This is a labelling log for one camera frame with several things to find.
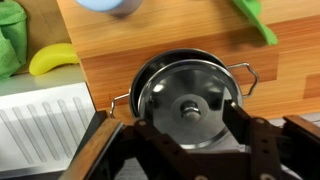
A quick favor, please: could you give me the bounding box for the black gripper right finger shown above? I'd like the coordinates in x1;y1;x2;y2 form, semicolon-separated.
223;100;281;180

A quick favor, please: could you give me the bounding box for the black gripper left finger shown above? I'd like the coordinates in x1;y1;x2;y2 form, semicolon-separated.
134;120;207;180

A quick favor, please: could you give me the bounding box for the silver pot lid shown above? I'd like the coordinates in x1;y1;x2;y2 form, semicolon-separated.
138;59;242;149

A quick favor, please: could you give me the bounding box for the small silver pot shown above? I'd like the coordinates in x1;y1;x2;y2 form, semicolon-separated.
110;48;259;118

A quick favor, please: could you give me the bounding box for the carrot plushie with green leaves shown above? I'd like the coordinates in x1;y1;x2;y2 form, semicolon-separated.
232;0;278;45

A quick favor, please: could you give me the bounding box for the white toy sink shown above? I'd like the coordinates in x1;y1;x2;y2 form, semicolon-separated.
0;65;96;179

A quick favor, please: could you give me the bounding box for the yellow toy banana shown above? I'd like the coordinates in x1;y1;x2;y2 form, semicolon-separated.
29;43;79;76

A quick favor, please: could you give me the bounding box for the light blue cup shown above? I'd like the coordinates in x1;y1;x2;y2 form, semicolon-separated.
76;0;143;16

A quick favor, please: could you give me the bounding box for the green cloth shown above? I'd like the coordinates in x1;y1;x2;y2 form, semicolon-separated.
0;0;27;79

